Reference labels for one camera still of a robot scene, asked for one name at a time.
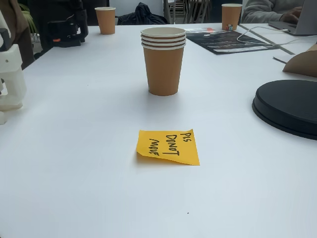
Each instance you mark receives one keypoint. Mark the grey open laptop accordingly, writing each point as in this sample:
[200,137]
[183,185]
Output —
[307,22]

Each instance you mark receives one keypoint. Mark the grey metal chair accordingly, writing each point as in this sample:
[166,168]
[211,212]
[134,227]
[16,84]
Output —
[195,11]

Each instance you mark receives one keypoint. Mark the yellow sticky note with writing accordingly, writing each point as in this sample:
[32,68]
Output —
[168,148]

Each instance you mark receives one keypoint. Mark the brown cardboard piece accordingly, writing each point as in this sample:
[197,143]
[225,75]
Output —
[302,63]

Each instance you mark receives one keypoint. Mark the green plant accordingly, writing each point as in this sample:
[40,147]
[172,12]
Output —
[26,11]

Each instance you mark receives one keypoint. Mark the black jacket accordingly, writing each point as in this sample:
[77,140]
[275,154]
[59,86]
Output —
[141,17]

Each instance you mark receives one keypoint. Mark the black printed brochure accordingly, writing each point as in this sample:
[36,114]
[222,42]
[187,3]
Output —
[223,41]

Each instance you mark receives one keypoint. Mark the black leader arm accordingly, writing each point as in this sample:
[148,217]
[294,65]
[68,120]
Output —
[67,37]

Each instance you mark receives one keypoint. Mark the clear plastic packet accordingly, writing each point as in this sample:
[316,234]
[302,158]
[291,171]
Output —
[208,29]

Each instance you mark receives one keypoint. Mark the black round disc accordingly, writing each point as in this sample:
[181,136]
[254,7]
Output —
[287,106]

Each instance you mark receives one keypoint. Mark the person's hand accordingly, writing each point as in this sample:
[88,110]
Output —
[291,16]

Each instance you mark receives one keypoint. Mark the white paper sheet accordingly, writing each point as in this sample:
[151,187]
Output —
[278,59]

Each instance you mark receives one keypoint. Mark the brown paper cup with logo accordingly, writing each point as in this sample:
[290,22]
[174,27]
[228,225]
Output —
[231,15]

